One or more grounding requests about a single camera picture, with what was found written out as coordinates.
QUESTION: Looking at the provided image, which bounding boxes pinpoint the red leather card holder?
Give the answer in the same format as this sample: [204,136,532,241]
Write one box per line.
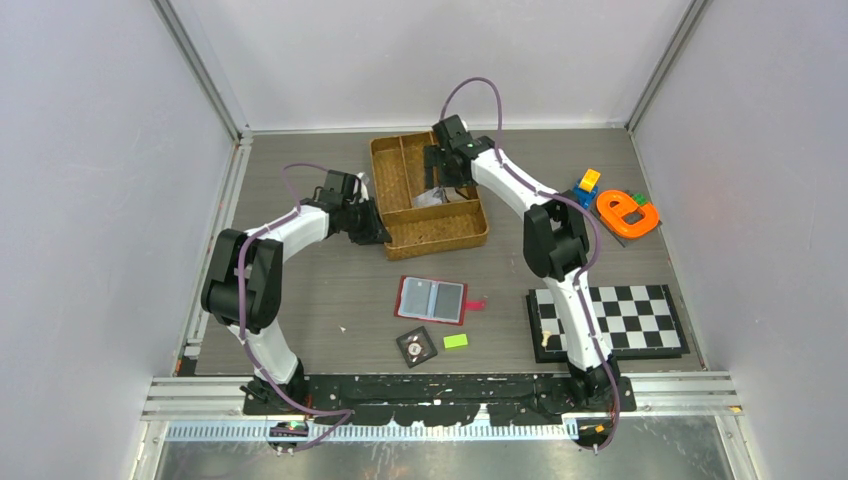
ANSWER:
[394,276,487,326]

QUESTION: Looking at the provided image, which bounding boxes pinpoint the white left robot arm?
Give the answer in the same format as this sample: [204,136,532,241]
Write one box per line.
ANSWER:
[200,170,391,414]

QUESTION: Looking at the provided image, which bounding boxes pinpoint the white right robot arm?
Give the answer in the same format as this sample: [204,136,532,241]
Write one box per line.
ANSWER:
[425,115,621,412]

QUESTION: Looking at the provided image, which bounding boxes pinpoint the woven wicker divided tray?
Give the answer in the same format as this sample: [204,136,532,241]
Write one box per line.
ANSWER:
[370,132,489,261]

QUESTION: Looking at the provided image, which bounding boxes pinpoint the blue toy brick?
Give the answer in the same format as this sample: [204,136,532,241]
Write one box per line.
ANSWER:
[572,184,599,210]

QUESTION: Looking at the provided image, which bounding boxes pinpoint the poker chip in black case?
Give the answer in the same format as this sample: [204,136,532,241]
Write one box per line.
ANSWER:
[395,327,438,368]

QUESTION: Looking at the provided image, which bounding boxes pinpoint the yellow toy brick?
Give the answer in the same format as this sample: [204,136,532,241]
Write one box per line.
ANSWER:
[577,168,601,193]

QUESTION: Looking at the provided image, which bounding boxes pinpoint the green rectangular block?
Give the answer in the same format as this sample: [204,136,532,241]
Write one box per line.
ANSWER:
[443,333,469,350]

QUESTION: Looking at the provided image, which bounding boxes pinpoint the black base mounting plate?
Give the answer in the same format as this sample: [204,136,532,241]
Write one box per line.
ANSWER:
[242,370,637,429]

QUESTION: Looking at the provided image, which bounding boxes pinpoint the green toy brick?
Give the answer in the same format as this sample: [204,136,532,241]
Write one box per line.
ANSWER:
[631,193,649,206]

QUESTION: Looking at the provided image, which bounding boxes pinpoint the black white chessboard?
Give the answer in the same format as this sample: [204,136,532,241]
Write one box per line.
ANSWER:
[525,284,690,363]

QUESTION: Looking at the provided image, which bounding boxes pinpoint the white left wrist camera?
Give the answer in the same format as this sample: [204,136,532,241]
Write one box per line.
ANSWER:
[357,172,370,201]

